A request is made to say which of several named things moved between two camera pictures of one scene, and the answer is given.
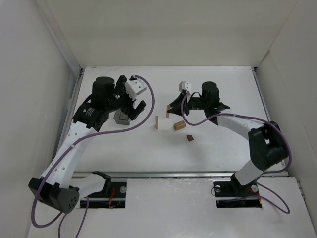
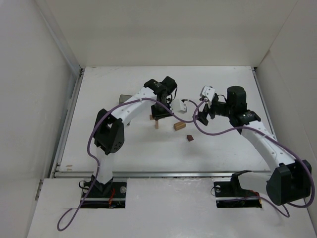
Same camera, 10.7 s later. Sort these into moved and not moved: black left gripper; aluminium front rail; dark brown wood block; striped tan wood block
Moved: black left gripper
Not moved: dark brown wood block; aluminium front rail; striped tan wood block
